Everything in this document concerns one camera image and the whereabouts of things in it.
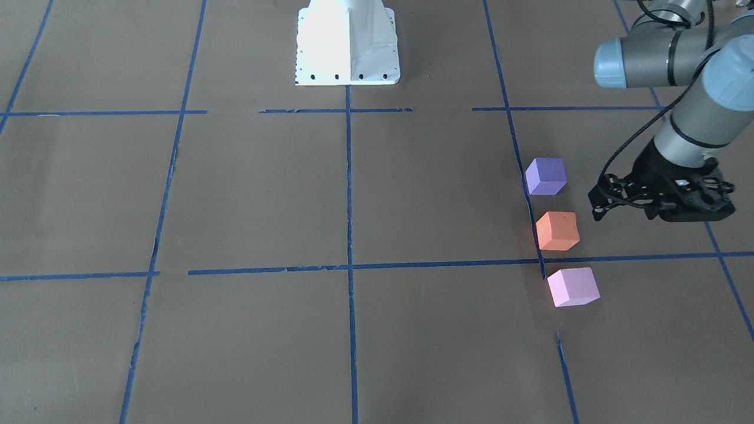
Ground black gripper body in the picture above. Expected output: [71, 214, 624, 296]
[624, 141, 736, 223]

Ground orange foam cube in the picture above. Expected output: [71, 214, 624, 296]
[535, 211, 581, 251]

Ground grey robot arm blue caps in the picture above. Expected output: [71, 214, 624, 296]
[588, 1, 753, 222]

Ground purple foam cube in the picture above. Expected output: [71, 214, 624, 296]
[524, 157, 568, 196]

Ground pink foam cube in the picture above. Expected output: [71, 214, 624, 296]
[547, 267, 601, 307]

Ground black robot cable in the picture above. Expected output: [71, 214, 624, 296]
[597, 0, 716, 207]

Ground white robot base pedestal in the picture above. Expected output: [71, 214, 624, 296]
[295, 1, 401, 87]

